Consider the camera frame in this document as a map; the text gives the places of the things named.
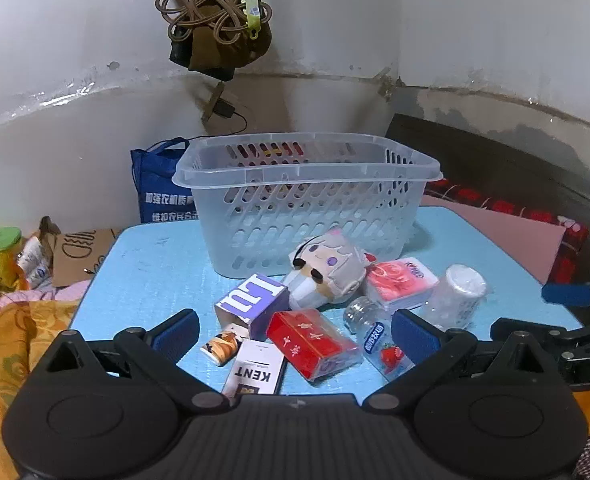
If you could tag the brown wall board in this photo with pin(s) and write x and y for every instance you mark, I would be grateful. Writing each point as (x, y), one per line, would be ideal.
(215, 91)

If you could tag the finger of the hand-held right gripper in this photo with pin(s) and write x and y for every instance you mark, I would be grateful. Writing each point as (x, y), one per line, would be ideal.
(567, 294)
(530, 331)

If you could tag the purple white box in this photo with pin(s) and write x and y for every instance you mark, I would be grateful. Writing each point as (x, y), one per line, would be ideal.
(255, 305)

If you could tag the black charger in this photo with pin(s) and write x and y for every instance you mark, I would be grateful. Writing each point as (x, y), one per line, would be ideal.
(223, 109)

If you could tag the orange patterned blanket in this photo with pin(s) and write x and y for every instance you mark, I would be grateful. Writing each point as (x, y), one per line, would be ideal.
(20, 340)

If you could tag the clear bottle strawberry label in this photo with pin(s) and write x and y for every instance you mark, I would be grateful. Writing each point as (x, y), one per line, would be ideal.
(370, 325)

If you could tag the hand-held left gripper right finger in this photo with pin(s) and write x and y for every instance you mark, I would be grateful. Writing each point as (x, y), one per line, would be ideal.
(412, 332)

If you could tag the grey haired plush doll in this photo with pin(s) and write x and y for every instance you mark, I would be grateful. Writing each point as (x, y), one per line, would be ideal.
(325, 270)

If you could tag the blue shopping bag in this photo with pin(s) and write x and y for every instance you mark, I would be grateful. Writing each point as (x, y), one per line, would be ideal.
(160, 185)

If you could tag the black white cigarette box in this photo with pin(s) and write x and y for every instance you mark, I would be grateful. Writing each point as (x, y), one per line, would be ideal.
(255, 370)

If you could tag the dark wooden headboard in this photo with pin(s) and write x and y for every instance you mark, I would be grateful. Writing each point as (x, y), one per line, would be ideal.
(475, 160)

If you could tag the pink tissue pack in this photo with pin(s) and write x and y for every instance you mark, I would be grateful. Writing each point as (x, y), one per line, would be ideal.
(400, 280)

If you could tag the pink bed sheet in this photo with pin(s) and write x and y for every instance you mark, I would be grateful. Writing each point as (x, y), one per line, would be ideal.
(500, 240)

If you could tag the red cigarette pack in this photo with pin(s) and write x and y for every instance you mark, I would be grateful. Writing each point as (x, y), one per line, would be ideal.
(310, 340)

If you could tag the clear plastic basket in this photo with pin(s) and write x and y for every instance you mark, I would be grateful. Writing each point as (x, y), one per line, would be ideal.
(275, 220)

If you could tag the white blue snack packet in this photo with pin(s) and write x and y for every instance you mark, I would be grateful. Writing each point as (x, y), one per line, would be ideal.
(35, 270)

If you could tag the brown hanging bag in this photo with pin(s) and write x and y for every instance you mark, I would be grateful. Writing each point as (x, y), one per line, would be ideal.
(210, 50)

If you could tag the red plaid blanket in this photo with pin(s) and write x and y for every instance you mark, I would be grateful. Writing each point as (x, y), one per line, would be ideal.
(572, 245)

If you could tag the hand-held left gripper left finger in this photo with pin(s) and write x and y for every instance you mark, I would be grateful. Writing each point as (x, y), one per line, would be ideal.
(177, 332)

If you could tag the cardboard box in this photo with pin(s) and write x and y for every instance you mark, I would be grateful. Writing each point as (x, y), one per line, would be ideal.
(80, 255)

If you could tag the clear plastic cup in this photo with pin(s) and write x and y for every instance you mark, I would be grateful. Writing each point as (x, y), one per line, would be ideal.
(455, 295)

